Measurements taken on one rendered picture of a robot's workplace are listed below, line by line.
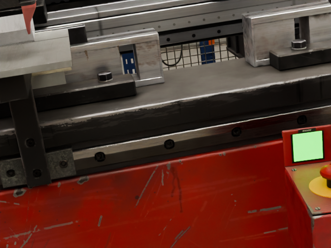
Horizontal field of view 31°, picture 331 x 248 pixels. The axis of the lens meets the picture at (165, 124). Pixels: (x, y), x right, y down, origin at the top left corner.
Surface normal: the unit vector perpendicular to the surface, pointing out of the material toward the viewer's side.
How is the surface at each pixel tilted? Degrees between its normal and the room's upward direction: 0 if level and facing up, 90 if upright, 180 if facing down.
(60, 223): 90
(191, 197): 90
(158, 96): 0
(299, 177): 0
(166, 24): 90
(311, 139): 90
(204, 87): 0
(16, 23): 70
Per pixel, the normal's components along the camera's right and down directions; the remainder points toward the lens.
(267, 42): 0.18, 0.31
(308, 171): -0.12, -0.94
